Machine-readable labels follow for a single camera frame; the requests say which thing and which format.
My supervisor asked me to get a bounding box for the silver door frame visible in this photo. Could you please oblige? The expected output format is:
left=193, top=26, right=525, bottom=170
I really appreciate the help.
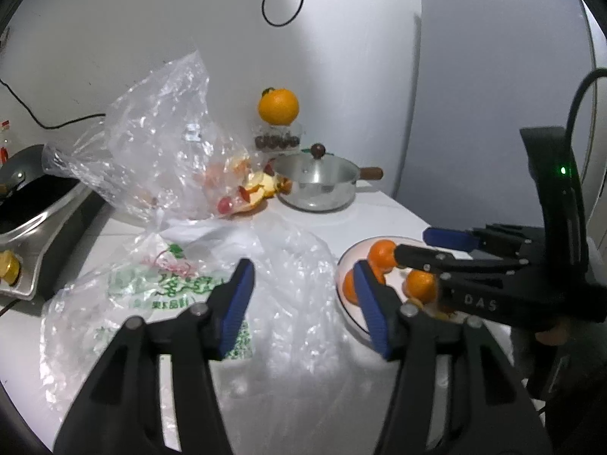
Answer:
left=579, top=0, right=607, bottom=247

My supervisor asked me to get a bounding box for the person's right hand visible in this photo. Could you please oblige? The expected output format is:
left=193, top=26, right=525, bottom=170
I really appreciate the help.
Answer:
left=536, top=320, right=572, bottom=344

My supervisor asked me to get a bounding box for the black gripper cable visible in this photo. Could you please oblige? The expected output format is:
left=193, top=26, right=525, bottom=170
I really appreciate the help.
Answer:
left=565, top=69, right=607, bottom=162

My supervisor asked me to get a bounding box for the silver induction cooker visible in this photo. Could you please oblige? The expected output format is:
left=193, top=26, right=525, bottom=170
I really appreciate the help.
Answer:
left=0, top=175, right=107, bottom=301

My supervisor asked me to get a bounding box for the person's right forearm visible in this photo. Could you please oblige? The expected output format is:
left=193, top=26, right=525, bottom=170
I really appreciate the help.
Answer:
left=510, top=327, right=607, bottom=432

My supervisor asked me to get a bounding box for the pot lid brown knob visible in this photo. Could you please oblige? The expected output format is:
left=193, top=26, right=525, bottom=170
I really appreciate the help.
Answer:
left=274, top=143, right=359, bottom=185

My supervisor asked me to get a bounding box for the large orange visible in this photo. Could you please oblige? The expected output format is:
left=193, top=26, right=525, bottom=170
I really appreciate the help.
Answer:
left=257, top=86, right=300, bottom=125

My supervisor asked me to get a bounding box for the orange peel pile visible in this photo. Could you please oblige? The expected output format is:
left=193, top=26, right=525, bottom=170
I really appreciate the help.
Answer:
left=237, top=171, right=292, bottom=214

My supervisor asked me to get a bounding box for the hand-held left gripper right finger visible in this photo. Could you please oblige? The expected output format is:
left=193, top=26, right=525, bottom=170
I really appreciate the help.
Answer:
left=352, top=259, right=553, bottom=455

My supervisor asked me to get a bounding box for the small tangerine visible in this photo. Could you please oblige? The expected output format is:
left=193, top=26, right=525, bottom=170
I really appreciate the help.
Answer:
left=342, top=270, right=361, bottom=306
left=367, top=240, right=399, bottom=271
left=403, top=270, right=437, bottom=304

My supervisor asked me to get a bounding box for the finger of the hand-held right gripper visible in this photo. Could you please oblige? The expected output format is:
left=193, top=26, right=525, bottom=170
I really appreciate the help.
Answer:
left=393, top=243, right=547, bottom=279
left=422, top=223, right=550, bottom=260

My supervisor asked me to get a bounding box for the black cooker power cable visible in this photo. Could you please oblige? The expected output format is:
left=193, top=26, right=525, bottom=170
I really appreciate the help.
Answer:
left=0, top=78, right=107, bottom=130

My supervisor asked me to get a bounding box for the clear plastic bag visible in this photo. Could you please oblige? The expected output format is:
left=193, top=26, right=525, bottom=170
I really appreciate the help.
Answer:
left=42, top=50, right=280, bottom=226

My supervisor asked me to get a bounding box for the white plate black rim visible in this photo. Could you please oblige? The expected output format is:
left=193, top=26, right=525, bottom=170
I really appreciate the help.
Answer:
left=336, top=235, right=468, bottom=348

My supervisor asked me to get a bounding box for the green printed plastic bag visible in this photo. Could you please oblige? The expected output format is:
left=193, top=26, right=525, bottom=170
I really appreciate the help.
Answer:
left=40, top=213, right=375, bottom=437

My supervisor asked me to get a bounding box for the grey refrigerator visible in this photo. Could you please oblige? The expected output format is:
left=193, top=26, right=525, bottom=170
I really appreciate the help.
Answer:
left=391, top=0, right=593, bottom=247

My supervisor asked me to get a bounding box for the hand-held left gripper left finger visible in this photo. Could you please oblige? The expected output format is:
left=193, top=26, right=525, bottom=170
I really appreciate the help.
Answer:
left=54, top=258, right=258, bottom=455

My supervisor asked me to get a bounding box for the steel pot brown handle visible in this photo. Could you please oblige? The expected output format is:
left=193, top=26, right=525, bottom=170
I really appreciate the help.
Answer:
left=274, top=154, right=384, bottom=213

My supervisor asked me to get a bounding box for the clear container of dates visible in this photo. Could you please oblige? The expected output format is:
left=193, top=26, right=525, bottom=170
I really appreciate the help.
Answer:
left=252, top=122, right=304, bottom=151

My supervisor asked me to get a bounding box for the red capped bottle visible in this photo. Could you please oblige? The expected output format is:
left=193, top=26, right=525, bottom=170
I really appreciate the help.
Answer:
left=0, top=118, right=15, bottom=169

